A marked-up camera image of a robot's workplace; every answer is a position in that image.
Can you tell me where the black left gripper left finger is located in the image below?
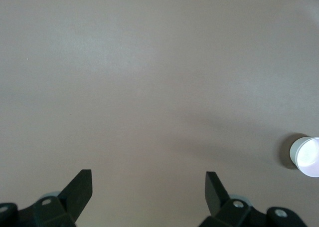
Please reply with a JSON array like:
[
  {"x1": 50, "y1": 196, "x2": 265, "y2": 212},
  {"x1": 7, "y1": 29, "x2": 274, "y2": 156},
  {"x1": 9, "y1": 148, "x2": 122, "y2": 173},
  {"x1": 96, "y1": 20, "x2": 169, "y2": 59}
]
[{"x1": 32, "y1": 169, "x2": 93, "y2": 227}]

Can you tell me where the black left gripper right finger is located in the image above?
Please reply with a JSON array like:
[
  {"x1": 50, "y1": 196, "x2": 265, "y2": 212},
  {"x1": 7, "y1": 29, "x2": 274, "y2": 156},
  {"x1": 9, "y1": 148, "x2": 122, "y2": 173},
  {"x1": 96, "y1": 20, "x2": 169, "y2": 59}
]
[{"x1": 199, "y1": 171, "x2": 251, "y2": 227}]

